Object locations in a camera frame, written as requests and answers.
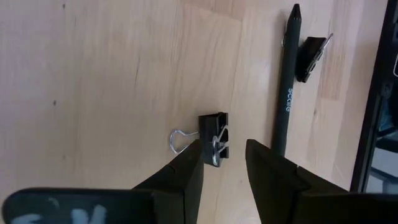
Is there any black aluminium table frame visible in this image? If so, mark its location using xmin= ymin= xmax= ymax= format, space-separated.
xmin=349 ymin=0 xmax=398 ymax=194

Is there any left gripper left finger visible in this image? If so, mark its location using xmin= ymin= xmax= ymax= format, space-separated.
xmin=132 ymin=139 xmax=205 ymax=224

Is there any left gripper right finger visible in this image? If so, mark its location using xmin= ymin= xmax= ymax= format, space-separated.
xmin=245 ymin=139 xmax=349 ymax=224

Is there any black binder clip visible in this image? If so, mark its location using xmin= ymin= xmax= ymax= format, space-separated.
xmin=295 ymin=32 xmax=334 ymax=83
xmin=169 ymin=111 xmax=230 ymax=168

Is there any black pen with white print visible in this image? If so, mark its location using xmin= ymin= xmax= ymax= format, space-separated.
xmin=271 ymin=2 xmax=302 ymax=157

